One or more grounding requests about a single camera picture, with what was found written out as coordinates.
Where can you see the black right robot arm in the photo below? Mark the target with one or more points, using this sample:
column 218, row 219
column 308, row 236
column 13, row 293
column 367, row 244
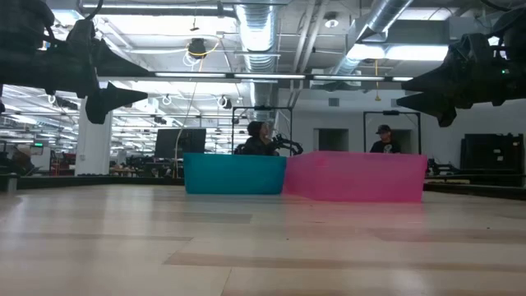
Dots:
column 515, row 78

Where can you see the pink plastic bin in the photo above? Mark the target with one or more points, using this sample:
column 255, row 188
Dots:
column 353, row 177

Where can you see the black monitor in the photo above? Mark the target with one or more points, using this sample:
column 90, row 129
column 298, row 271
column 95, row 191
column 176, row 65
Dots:
column 181, row 141

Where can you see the black ceiling device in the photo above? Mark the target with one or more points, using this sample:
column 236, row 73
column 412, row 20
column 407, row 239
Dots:
column 197, row 47

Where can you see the fluorescent ceiling light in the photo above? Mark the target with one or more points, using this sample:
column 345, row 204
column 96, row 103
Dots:
column 398, row 52

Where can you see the silver slanted air duct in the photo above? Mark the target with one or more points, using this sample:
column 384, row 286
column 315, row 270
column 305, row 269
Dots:
column 382, row 16

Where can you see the silver ribbed air duct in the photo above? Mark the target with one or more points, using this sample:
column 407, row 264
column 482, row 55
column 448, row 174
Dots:
column 257, row 41

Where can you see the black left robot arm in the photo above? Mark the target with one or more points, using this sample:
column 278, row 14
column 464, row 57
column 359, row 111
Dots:
column 20, row 24

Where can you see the green exit sign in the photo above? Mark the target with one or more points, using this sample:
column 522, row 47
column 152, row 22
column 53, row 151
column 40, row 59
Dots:
column 38, row 144

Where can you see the person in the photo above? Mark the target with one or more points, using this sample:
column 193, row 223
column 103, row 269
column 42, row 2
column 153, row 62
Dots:
column 385, row 146
column 20, row 162
column 257, row 146

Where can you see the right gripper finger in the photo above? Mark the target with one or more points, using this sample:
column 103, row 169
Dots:
column 444, row 104
column 448, row 78

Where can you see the black background rig frame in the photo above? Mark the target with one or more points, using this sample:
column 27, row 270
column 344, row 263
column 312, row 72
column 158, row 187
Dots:
column 263, row 108
column 390, row 112

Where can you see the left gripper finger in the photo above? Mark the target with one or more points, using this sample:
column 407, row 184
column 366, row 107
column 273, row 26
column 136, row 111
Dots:
column 107, row 61
column 102, row 103

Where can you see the blue plastic bin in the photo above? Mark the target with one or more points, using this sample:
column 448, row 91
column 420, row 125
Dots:
column 234, row 172

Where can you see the black background robot arm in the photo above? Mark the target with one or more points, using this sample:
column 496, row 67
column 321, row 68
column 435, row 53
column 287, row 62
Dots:
column 287, row 144

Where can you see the black overhead light bar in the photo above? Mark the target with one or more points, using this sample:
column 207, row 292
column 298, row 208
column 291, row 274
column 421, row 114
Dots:
column 232, row 75

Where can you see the white square column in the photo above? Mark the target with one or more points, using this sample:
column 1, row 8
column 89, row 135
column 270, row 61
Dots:
column 92, row 144

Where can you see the black cabinet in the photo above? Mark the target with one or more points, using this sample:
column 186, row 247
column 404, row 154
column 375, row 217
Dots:
column 491, row 152

